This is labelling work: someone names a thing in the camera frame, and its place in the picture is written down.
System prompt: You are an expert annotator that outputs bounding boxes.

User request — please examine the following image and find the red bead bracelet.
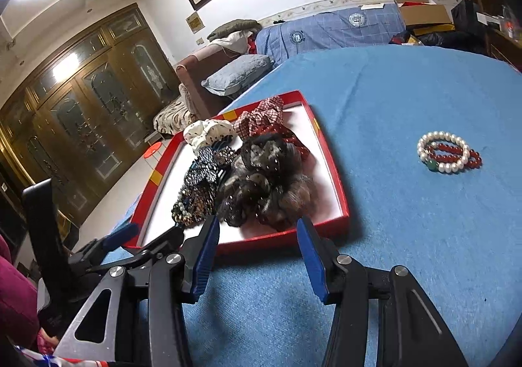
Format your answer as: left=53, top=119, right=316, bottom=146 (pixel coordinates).
left=426, top=141, right=483, bottom=170

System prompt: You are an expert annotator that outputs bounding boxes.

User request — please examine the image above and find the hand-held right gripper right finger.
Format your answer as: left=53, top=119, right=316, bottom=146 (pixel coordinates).
left=296, top=217, right=469, bottom=367

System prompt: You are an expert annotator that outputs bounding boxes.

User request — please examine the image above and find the magenta garment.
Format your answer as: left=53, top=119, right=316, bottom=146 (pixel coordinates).
left=0, top=234, right=39, bottom=351

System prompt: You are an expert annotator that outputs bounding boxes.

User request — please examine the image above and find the brown fluffy scrunchie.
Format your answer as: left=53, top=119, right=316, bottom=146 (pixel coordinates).
left=257, top=173, right=316, bottom=231

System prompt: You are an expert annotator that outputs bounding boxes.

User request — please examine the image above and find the cream scrunchie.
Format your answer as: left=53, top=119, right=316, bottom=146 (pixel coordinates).
left=182, top=119, right=237, bottom=156

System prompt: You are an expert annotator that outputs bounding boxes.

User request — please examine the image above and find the red tray with white inside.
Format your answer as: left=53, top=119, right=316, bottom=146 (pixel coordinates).
left=122, top=90, right=351, bottom=257

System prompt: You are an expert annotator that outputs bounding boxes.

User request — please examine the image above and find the blue checked quilt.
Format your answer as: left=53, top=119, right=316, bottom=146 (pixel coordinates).
left=255, top=3, right=408, bottom=66

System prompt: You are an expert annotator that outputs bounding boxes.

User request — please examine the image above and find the grey pillow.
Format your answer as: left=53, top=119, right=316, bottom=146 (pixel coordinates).
left=201, top=54, right=275, bottom=98

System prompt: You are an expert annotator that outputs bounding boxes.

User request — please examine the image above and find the black box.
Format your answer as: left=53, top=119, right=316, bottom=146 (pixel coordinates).
left=451, top=0, right=490, bottom=31

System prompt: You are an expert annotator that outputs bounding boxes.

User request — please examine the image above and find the pearl bracelet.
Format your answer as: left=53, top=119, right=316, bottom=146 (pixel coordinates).
left=417, top=131, right=469, bottom=174

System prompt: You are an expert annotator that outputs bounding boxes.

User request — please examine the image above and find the dark mesh dotted scrunchie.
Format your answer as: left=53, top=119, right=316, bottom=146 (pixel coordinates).
left=214, top=173, right=282, bottom=229
left=232, top=134, right=304, bottom=188

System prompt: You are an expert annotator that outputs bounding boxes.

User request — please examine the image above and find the beaded hair clip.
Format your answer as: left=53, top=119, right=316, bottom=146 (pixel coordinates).
left=171, top=185, right=217, bottom=227

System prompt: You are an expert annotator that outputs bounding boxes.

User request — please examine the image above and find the pile of clothes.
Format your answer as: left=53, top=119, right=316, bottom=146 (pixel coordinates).
left=207, top=18, right=264, bottom=55

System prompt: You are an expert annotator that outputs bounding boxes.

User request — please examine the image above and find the cardboard box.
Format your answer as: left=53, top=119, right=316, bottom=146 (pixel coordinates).
left=393, top=0, right=453, bottom=27

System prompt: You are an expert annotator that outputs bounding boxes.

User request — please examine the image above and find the yellow wall plaque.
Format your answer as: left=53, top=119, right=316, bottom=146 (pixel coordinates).
left=185, top=13, right=205, bottom=34

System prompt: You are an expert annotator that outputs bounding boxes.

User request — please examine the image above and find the wooden wardrobe with glass doors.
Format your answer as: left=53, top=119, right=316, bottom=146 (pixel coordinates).
left=0, top=2, right=180, bottom=237

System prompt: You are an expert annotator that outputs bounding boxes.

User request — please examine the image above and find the red checked scrunchie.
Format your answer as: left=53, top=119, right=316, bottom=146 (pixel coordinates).
left=234, top=97, right=286, bottom=137

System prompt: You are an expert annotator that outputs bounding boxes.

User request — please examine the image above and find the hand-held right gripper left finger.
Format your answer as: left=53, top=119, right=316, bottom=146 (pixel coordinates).
left=53, top=215, right=221, bottom=367

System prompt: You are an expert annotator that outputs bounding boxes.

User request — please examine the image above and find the pile of bags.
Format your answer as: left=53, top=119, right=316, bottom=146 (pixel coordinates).
left=389, top=24, right=490, bottom=55

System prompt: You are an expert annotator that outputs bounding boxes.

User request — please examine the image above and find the brown sofa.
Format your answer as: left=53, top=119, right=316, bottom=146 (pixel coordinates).
left=153, top=44, right=245, bottom=139

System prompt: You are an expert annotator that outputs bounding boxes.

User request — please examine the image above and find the wooden dresser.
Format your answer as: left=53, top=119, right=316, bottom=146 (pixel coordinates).
left=487, top=24, right=522, bottom=70

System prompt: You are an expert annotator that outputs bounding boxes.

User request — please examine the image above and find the dark blue bow hair clip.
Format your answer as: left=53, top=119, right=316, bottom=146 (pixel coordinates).
left=183, top=145, right=229, bottom=192

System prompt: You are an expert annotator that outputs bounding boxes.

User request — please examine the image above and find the red white blue strap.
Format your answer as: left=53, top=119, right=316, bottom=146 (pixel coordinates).
left=12, top=344, right=121, bottom=367

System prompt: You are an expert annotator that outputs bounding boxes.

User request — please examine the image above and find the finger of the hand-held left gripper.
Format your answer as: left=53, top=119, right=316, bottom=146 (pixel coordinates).
left=67, top=222, right=141, bottom=270
left=87, top=225, right=185, bottom=274

